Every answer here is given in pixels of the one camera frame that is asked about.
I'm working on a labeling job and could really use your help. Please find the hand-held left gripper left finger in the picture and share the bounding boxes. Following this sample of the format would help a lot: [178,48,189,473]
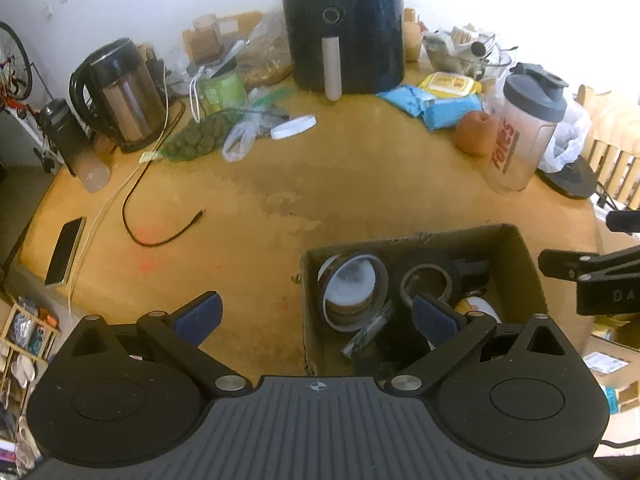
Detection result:
[67,290,251,395]

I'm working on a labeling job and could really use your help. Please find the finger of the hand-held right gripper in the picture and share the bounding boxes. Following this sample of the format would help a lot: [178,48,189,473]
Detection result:
[537,246,640,281]
[606,210,640,233]

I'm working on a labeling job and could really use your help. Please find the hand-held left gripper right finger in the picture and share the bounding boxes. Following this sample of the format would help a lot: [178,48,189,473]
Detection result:
[385,294,583,395]

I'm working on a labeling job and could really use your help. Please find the amber tape roll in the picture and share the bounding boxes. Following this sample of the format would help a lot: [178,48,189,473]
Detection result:
[317,254,390,333]

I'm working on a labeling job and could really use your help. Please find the black tape roll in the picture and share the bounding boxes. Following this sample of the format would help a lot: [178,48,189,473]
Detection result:
[399,249,463,306]

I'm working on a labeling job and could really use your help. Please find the marble pattern stick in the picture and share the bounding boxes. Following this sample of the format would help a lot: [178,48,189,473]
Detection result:
[341,300,396,360]

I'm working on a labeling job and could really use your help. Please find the white plastic jar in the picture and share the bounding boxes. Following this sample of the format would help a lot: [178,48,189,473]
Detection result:
[325,260,381,331]

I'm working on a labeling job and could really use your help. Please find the large cardboard carton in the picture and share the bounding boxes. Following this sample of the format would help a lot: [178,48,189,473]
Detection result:
[582,310,640,413]

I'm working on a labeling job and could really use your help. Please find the wooden slatted chair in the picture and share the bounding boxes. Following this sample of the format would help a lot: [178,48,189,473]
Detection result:
[575,85,640,211]

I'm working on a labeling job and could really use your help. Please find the white plastic bag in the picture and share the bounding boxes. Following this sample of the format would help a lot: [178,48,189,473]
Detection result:
[537,102,593,173]

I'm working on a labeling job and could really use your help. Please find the clear shaker bottle grey lid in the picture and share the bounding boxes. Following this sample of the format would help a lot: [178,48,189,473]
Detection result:
[485,62,568,194]

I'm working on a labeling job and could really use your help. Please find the smartphone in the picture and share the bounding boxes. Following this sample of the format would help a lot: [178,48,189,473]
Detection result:
[44,216,87,288]

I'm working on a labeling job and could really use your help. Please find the net bag of green fruit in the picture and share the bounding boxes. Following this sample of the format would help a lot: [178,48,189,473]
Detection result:
[160,112,236,162]

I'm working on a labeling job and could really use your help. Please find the wooden rack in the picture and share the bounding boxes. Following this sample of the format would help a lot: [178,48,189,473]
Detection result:
[0,297,61,411]

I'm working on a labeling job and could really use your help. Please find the clear plastic bag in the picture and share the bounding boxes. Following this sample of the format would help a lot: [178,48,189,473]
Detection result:
[221,105,291,162]

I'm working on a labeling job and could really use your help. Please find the blue wipes packet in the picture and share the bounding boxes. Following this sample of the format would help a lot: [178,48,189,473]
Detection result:
[377,85,436,118]
[424,95,483,132]

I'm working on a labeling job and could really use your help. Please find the white round lid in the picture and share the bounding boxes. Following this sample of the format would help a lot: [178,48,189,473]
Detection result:
[270,115,317,141]

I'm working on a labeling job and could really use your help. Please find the yellow wipes packet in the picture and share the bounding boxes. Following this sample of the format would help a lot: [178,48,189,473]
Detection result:
[419,72,482,97]

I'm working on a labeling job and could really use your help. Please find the dark water bottle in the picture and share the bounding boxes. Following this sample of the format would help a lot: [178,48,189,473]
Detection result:
[39,99,112,193]

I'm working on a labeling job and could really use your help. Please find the green labelled jar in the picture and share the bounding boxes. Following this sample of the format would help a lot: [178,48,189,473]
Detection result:
[197,62,248,116]

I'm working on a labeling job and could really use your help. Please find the steel electric kettle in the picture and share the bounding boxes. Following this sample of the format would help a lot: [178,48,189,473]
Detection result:
[69,37,168,154]

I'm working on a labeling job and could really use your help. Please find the green plastic strip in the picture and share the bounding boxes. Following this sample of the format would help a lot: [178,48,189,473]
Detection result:
[250,87,296,108]

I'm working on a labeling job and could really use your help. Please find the heap of assorted packets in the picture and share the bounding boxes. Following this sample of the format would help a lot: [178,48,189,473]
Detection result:
[422,24,511,78]

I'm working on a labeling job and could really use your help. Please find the clear bag of snacks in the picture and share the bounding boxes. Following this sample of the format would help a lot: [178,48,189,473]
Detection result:
[240,10,293,87]

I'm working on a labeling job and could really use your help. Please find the small brown cardboard box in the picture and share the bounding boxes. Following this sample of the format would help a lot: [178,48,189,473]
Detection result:
[182,10,263,61]

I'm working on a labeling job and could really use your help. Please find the bicycle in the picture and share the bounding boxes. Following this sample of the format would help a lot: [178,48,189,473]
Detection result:
[0,21,33,111]

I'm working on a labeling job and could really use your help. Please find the black air fryer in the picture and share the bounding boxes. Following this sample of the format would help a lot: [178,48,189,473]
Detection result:
[279,0,406,101]

